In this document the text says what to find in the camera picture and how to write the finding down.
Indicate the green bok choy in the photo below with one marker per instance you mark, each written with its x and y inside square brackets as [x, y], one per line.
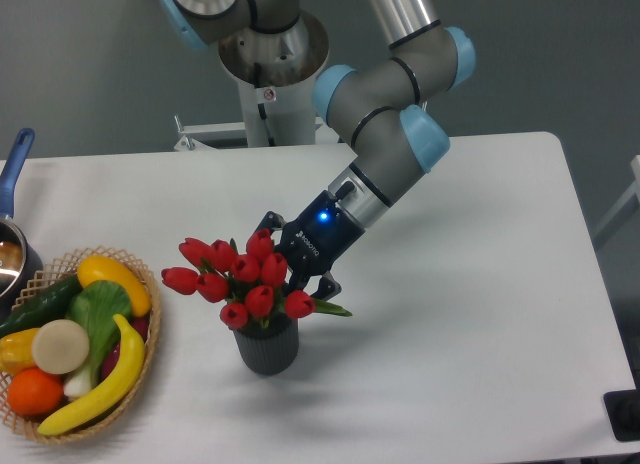
[93, 309]

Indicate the blue handled saucepan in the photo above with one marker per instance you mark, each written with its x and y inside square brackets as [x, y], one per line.
[19, 261]

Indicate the white furniture frame right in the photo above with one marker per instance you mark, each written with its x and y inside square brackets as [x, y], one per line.
[620, 212]

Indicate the red purple vegetable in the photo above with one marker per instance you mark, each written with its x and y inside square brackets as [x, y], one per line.
[141, 325]

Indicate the orange fruit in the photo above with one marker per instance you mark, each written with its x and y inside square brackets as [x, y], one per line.
[33, 392]

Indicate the yellow squash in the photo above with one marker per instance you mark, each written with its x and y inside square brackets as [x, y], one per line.
[99, 267]

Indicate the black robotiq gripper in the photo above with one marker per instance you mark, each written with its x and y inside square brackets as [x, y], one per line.
[312, 243]

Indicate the black device at table edge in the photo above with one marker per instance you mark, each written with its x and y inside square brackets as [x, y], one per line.
[623, 412]

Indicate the red tulip bouquet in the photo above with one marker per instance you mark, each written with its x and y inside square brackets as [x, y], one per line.
[250, 286]

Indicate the green cucumber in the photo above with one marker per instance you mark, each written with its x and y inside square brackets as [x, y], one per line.
[49, 304]

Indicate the dark grey ribbed vase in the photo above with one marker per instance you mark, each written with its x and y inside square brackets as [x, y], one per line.
[269, 342]

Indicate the yellow bell pepper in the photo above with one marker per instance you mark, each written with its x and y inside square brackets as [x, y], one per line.
[16, 353]

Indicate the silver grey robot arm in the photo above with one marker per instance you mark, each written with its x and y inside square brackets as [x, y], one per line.
[277, 53]

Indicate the yellow banana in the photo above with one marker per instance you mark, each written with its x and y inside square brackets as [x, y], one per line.
[106, 394]

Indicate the round beige disc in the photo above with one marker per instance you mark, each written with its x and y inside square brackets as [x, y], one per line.
[60, 347]

